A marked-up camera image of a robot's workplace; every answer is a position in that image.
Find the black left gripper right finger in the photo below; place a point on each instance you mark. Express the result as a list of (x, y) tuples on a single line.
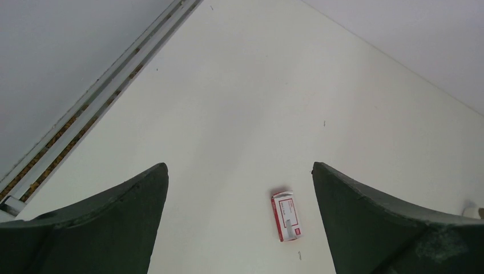
[(369, 231)]

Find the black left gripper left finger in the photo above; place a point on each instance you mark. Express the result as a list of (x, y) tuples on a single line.
[(113, 231)]

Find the red white staples box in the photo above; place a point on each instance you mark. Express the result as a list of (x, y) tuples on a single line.
[(286, 216)]

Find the aluminium frame rail left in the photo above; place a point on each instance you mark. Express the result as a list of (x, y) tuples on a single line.
[(20, 184)]

